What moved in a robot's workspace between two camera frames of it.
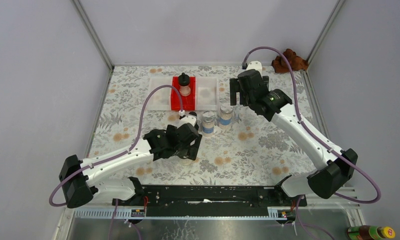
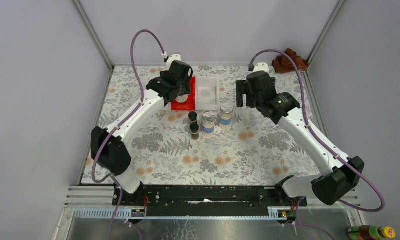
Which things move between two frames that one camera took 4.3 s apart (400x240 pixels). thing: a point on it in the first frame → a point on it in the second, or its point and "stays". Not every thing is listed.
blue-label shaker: (208, 118) stays
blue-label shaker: (225, 113) stays
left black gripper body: (182, 152) → (183, 88)
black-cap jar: (191, 157) → (182, 98)
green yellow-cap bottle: (370, 232) stays
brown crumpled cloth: (296, 62) stays
